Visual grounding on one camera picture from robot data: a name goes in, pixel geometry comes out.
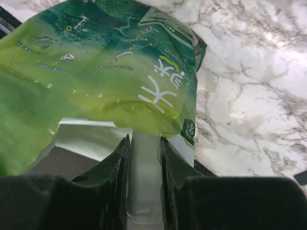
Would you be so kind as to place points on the clear plastic scoop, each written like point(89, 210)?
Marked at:
point(144, 184)

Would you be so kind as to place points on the green litter bag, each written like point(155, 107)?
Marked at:
point(116, 63)

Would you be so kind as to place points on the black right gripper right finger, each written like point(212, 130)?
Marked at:
point(194, 201)

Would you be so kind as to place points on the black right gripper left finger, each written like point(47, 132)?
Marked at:
point(90, 201)

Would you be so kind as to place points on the black bag clip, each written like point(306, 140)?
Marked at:
point(301, 178)

